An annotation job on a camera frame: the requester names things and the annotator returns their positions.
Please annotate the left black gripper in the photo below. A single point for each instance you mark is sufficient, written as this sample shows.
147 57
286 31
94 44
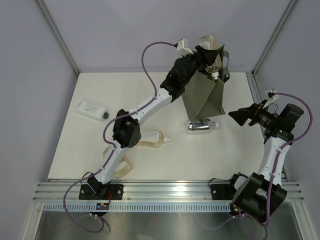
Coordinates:
203 58

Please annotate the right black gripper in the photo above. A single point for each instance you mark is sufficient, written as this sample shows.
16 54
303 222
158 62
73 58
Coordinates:
253 112

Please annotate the clear amber soap pouch bottle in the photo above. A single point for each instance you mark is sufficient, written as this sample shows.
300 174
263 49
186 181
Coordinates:
210 42

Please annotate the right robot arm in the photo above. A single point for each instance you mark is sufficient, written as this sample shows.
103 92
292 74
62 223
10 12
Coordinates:
261 193

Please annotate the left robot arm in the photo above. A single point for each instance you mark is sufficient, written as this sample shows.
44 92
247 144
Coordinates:
127 124

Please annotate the olive green canvas bag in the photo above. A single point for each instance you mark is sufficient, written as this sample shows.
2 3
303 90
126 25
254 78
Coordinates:
203 95

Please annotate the silver metallic bottle white cap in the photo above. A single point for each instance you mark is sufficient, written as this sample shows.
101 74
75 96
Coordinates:
199 126

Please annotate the amber soap bottle white cap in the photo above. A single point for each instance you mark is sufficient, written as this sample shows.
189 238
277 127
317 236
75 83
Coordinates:
152 138

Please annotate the white flat bottle black cap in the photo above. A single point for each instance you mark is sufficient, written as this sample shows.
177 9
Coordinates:
92 111

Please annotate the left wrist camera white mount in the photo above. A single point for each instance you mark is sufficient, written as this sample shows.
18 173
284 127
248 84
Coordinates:
182 48

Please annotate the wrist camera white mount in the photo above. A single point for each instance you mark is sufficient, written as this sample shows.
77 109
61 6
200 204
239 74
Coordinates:
271 97
182 48

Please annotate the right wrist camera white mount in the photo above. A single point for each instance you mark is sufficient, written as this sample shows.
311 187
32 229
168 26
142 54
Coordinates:
271 97

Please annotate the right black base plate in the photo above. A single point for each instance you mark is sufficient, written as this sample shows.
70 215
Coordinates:
221 192

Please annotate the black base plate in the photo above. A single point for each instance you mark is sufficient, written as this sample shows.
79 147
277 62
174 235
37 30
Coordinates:
111 192
221 192

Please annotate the right aluminium frame post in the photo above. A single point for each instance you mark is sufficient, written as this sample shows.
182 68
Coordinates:
289 9

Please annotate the aluminium frame post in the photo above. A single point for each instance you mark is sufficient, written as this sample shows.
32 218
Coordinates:
289 9
57 35

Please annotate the left aluminium frame post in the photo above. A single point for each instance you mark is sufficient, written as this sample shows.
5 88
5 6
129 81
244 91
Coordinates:
57 35

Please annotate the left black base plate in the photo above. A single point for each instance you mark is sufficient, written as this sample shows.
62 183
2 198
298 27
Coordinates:
111 192

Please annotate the aluminium front rail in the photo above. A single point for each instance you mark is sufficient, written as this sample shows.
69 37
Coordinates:
136 191

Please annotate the white slotted cable duct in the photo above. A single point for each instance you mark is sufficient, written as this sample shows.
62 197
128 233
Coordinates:
136 207

